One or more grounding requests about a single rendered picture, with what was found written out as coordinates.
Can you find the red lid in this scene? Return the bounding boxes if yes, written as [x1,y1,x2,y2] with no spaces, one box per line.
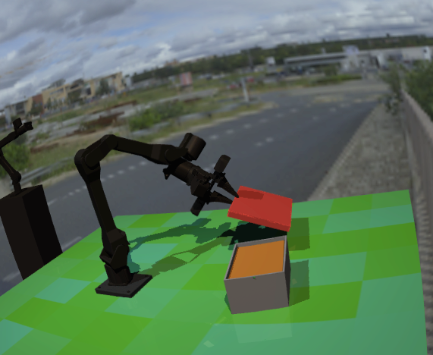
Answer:
[227,185,292,232]

